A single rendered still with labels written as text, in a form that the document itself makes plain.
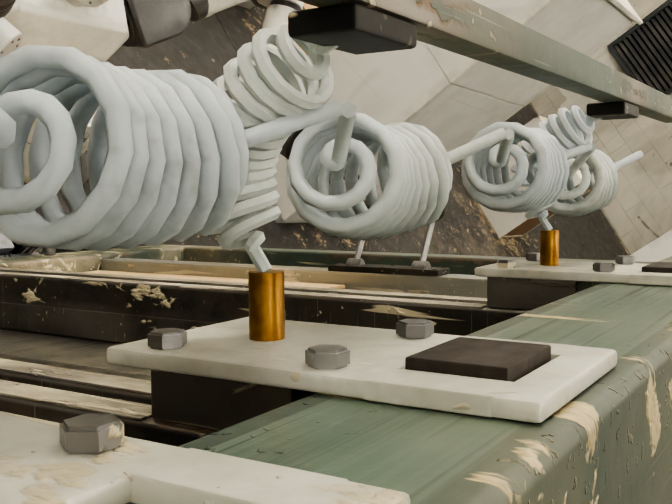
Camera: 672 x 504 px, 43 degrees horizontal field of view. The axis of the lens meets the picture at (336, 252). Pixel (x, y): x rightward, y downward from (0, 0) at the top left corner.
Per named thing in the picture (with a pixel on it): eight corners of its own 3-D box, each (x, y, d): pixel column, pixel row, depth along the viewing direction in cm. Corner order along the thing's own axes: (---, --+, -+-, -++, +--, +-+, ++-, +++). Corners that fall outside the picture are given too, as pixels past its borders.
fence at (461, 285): (119, 277, 172) (119, 257, 172) (590, 308, 122) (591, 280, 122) (101, 279, 168) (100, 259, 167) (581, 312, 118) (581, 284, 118)
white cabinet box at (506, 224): (483, 176, 673) (558, 121, 639) (521, 237, 658) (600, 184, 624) (459, 173, 635) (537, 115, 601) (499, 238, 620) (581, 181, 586)
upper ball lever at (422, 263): (413, 278, 136) (430, 205, 140) (434, 279, 134) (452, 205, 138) (403, 268, 133) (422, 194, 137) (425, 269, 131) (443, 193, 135)
